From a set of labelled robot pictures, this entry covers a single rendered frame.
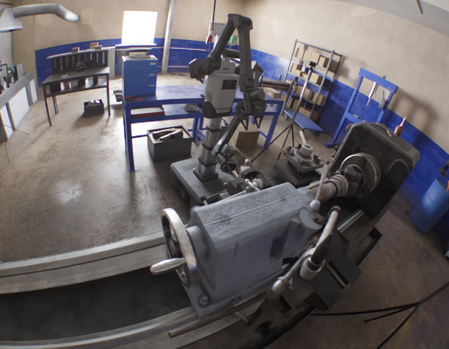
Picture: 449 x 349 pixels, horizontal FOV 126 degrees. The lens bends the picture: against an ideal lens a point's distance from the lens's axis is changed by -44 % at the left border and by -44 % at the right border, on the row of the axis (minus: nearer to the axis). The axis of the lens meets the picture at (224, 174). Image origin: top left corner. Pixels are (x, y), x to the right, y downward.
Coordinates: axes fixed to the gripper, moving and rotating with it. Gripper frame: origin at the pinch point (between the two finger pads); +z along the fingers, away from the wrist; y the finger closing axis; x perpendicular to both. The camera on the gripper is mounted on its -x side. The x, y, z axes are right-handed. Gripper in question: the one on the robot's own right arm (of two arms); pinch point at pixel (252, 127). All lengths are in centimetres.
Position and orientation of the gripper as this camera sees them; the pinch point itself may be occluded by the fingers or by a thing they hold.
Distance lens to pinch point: 114.5
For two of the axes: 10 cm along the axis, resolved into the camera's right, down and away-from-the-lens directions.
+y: 7.7, -2.7, 5.7
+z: 1.4, 9.6, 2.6
